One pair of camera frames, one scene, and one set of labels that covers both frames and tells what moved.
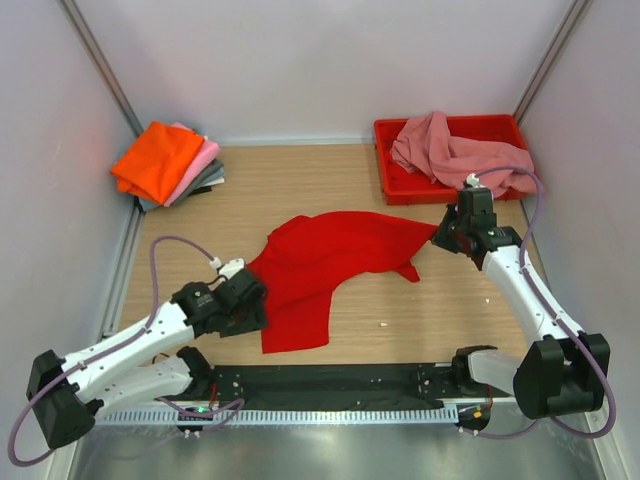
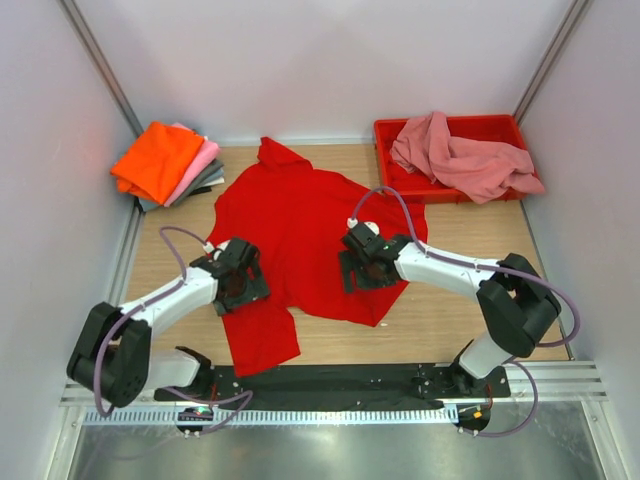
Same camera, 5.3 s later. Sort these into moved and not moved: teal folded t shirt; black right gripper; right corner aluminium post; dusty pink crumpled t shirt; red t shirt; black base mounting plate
Moved: black right gripper; red t shirt
Not moved: dusty pink crumpled t shirt; black base mounting plate; teal folded t shirt; right corner aluminium post
